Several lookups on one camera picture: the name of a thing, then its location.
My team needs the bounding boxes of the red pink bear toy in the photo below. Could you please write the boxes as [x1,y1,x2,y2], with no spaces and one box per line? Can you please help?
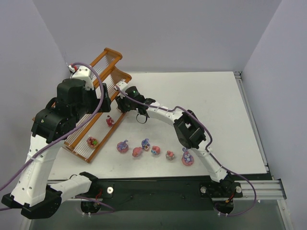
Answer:
[106,115,115,127]

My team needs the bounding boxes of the pink bear green clover toy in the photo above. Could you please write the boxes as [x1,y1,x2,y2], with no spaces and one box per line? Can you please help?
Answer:
[86,137,99,149]

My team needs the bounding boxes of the purple creature pink donut toy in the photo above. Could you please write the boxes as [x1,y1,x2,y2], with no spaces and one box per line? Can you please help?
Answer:
[117,140,129,153]

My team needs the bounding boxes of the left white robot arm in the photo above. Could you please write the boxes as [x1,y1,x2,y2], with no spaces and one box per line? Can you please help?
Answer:
[1,78,111,219]

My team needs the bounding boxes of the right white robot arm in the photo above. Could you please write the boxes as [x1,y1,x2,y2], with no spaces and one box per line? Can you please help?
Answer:
[115,85,242,195]

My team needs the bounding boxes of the orange tiered display shelf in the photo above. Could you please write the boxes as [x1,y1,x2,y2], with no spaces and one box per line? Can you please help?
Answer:
[31,47,132,165]

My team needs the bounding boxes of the purple bunny small toy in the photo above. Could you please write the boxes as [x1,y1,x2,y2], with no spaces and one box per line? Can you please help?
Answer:
[141,138,150,151]

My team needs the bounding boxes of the pink blob toy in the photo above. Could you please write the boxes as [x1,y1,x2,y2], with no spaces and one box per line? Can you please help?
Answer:
[132,147,142,157]

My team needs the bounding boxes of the pink toy blue glasses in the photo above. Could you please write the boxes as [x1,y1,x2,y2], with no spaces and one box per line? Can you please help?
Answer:
[151,146,161,155]

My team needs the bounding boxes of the pink toy clear base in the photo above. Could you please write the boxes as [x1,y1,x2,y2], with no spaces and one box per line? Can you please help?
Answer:
[165,150,175,161]

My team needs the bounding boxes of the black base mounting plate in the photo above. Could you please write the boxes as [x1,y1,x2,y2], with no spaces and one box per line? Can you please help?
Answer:
[80,176,243,215]

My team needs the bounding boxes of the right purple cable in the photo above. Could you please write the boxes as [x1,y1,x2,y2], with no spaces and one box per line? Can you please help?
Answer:
[116,84,259,218]

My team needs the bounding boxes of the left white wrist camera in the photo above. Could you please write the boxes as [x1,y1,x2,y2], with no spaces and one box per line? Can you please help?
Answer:
[68,65,94,91]

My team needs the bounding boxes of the purple bunny pink ring toy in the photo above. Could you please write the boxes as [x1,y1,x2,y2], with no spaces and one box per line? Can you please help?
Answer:
[181,148,194,166]

